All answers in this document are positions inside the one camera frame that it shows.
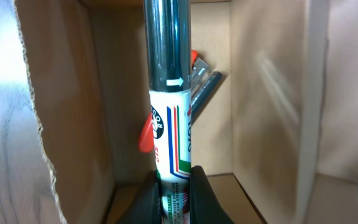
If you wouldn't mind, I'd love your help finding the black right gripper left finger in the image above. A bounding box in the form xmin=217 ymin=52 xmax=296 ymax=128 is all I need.
xmin=117 ymin=170 xmax=162 ymax=224

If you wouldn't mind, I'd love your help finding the black whiteboard marker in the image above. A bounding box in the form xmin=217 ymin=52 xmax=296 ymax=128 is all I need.
xmin=144 ymin=0 xmax=191 ymax=223

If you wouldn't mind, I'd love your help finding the open cardboard box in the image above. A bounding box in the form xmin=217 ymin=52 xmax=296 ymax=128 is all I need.
xmin=16 ymin=1 xmax=358 ymax=223

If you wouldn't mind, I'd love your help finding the red multi-tool pocket knife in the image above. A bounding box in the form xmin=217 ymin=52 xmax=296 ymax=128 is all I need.
xmin=138 ymin=50 xmax=223 ymax=153

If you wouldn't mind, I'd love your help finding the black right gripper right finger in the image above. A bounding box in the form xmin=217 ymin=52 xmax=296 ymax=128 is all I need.
xmin=190 ymin=166 xmax=234 ymax=224

